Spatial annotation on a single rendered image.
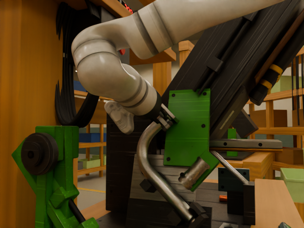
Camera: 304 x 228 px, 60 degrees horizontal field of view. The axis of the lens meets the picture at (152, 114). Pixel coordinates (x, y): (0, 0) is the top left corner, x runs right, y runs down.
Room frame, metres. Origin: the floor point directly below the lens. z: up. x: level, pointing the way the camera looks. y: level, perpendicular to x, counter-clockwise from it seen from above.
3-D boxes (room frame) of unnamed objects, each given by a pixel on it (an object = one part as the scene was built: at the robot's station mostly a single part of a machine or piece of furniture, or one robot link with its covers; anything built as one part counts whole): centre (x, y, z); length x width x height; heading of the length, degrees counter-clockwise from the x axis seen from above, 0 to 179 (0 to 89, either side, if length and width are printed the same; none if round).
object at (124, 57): (0.80, 0.16, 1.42); 0.17 x 0.12 x 0.15; 158
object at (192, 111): (0.73, -0.11, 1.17); 0.13 x 0.12 x 0.20; 158
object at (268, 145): (0.86, -0.20, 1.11); 0.39 x 0.16 x 0.03; 68
